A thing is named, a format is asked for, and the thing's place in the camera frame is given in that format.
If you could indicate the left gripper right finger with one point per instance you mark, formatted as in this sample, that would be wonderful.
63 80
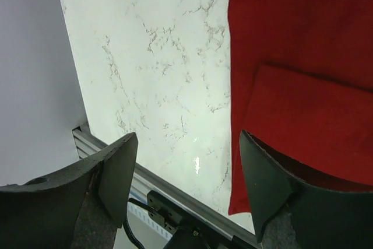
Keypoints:
296 206

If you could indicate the aluminium rail frame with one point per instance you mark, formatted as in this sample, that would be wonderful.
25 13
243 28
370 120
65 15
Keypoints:
144 182

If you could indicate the dark red t-shirt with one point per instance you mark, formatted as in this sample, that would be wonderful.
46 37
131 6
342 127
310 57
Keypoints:
301 82

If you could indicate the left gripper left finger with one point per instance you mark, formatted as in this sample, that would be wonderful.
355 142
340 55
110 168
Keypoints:
79 206

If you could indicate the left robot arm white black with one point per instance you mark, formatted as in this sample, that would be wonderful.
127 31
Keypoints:
187 232

